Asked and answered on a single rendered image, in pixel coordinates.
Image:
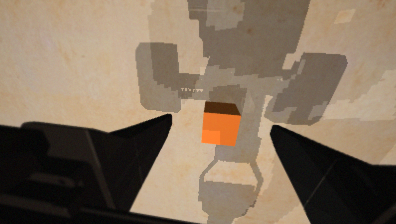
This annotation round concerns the orange block with black square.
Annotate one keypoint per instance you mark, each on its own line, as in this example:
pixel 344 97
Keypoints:
pixel 220 123

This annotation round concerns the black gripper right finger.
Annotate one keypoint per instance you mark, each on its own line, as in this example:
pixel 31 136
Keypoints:
pixel 334 187

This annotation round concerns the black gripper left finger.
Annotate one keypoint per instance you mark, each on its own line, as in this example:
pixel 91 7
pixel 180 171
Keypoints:
pixel 121 160

